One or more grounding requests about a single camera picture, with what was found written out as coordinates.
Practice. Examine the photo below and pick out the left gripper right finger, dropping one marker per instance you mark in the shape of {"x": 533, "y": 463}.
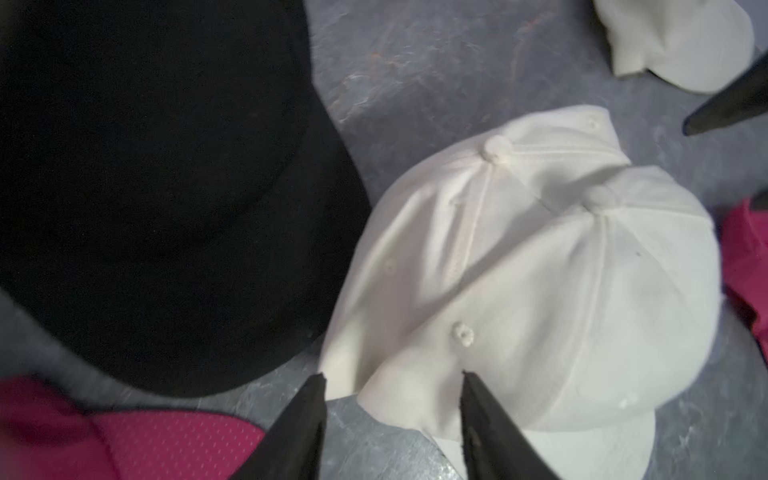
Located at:
{"x": 493, "y": 447}

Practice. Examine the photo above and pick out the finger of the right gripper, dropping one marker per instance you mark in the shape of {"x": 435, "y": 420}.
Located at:
{"x": 743, "y": 99}

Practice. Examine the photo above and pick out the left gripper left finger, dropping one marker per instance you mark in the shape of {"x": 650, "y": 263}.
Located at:
{"x": 292, "y": 448}

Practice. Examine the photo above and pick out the cream cap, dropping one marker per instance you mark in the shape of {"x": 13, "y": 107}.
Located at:
{"x": 449, "y": 218}
{"x": 581, "y": 330}
{"x": 698, "y": 46}

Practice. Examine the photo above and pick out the pink cap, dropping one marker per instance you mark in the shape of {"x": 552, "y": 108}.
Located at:
{"x": 743, "y": 244}
{"x": 46, "y": 435}

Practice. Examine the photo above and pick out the black cap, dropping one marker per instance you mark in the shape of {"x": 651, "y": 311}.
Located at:
{"x": 177, "y": 206}

